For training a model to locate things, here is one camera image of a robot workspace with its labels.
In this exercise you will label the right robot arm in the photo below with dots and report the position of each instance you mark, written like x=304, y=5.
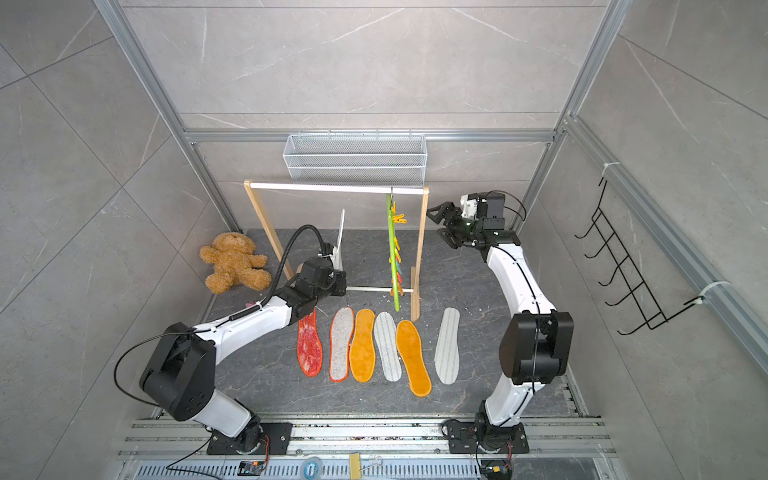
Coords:
x=535, y=347

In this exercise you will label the orange fuzzy insole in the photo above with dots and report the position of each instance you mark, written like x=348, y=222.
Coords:
x=409, y=346

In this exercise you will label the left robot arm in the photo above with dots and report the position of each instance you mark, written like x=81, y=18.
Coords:
x=179, y=377

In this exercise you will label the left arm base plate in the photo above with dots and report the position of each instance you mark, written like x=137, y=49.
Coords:
x=270, y=437

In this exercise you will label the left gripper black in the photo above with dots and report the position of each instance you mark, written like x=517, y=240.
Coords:
x=340, y=278

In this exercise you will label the aluminium floor rail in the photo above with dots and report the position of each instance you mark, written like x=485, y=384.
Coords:
x=327, y=447

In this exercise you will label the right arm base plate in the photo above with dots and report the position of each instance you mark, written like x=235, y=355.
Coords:
x=480, y=438

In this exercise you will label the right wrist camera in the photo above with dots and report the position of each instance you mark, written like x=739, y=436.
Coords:
x=469, y=206

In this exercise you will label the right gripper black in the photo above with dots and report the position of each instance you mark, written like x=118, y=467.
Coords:
x=450, y=211

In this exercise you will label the white striped insole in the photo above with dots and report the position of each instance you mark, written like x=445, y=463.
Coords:
x=384, y=332
x=447, y=357

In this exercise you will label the white wire mesh basket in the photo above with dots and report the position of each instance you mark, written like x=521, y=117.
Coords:
x=368, y=159

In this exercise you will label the brown teddy bear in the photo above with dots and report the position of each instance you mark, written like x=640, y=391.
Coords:
x=234, y=261

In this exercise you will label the green clip hanger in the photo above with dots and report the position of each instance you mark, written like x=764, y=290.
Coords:
x=393, y=219

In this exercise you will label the black wall hook rack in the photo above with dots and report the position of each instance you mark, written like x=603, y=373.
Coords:
x=627, y=272

